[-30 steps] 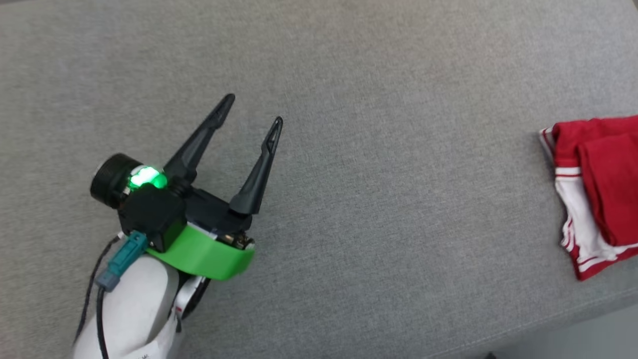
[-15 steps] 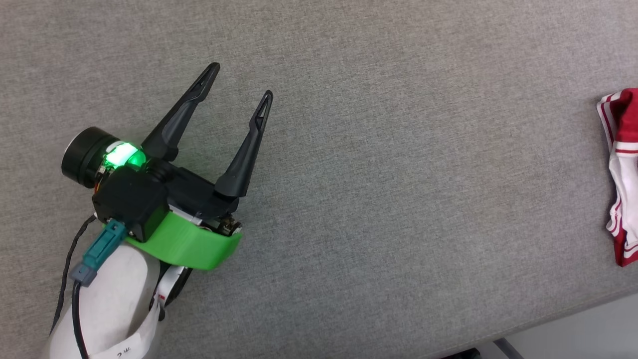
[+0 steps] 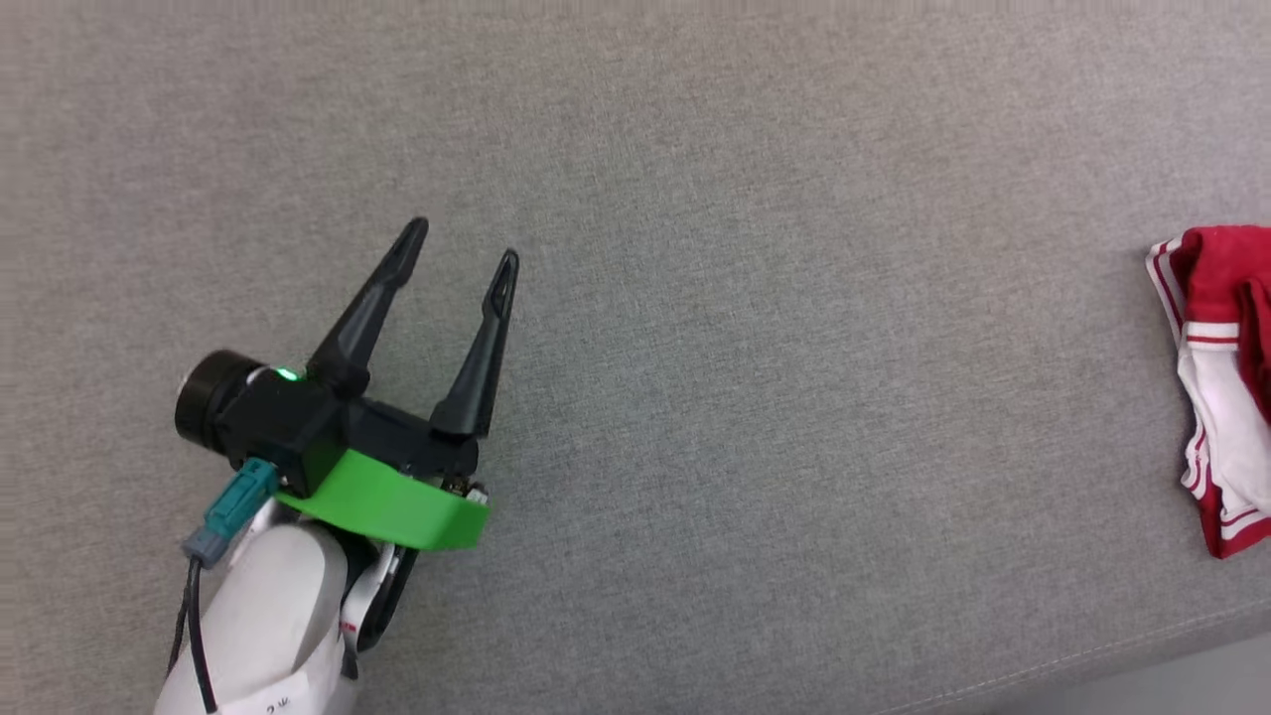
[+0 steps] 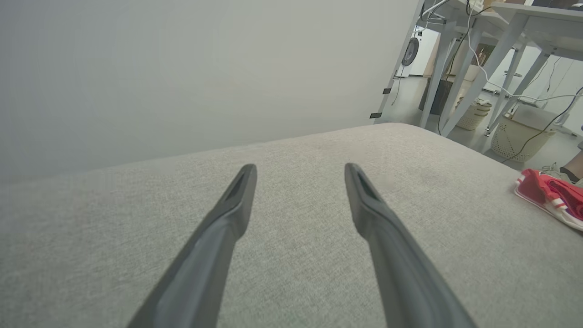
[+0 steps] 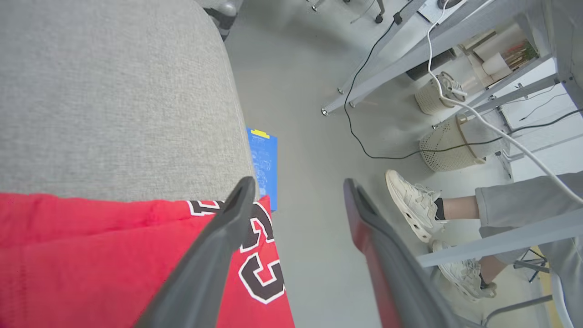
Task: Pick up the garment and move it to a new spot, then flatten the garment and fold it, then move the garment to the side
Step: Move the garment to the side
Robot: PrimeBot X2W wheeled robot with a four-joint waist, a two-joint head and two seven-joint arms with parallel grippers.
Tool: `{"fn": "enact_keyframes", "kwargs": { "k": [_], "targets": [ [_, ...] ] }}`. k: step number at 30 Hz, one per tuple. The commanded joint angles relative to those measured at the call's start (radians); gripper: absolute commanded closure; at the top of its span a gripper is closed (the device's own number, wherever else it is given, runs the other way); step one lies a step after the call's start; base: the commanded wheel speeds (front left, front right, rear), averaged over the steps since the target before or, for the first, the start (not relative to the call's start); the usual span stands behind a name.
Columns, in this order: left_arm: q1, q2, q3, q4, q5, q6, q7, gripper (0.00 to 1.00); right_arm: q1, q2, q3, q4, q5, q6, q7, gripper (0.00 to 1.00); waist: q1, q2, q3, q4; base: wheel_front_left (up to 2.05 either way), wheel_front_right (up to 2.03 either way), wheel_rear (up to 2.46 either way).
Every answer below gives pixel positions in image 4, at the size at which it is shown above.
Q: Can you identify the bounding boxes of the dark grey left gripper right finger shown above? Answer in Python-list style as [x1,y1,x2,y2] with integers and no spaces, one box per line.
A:
[344,162,477,328]

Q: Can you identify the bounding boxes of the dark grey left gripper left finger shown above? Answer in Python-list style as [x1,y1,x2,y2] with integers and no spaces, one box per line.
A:
[127,164,258,328]

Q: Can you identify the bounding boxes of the red and white jersey garment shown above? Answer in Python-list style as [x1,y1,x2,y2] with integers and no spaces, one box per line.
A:
[514,168,583,232]

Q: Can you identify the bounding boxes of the grey fabric sofa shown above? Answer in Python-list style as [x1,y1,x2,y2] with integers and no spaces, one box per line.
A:
[0,122,583,328]

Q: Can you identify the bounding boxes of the small cream laundry basket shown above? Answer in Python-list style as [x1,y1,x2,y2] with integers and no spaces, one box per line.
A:
[455,97,493,131]

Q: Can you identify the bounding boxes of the large cream laundry basket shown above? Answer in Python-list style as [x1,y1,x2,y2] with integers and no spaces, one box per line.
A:
[491,105,558,163]

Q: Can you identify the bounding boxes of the grey sneaker shoe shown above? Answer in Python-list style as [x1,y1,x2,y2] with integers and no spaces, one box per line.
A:
[540,163,583,188]

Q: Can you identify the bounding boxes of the dark cabinet box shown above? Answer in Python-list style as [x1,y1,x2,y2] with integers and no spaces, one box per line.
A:
[419,77,451,115]

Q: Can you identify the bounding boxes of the person's lower leg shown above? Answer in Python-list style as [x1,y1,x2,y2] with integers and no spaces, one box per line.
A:
[559,150,583,182]

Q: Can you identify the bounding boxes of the white washing machine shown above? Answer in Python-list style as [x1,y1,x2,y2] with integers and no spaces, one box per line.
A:
[395,26,440,79]

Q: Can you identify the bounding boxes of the grey table with slanted legs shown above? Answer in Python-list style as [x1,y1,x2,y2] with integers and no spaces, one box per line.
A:
[418,0,508,130]

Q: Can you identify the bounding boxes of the white table with slanted legs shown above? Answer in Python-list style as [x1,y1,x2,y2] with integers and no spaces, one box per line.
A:
[440,1,583,138]

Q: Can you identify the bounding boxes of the long black cable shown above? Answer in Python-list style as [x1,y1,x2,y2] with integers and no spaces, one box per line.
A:
[501,86,583,164]

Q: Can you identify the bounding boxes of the white partition panel grey frame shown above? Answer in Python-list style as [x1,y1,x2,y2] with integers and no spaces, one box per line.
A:
[0,0,426,185]

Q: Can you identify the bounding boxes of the long white cable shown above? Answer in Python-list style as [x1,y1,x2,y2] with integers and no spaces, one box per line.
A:
[465,0,583,103]

